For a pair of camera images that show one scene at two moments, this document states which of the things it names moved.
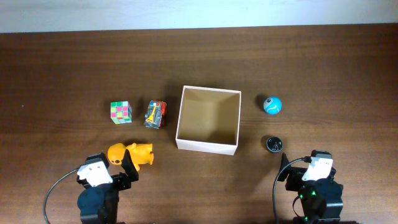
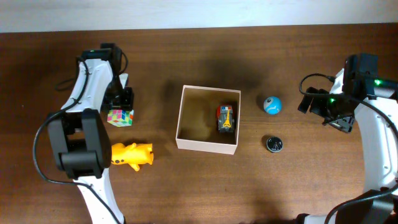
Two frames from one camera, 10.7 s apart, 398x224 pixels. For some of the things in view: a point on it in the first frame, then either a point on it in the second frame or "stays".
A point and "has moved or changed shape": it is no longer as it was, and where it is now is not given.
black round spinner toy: (274, 144) stays
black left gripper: (119, 180) -> (117, 103)
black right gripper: (295, 173) -> (315, 104)
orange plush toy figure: (142, 154) stays
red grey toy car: (155, 114) -> (226, 117)
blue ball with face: (272, 105) stays
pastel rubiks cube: (120, 112) has moved or changed shape
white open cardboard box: (208, 120) stays
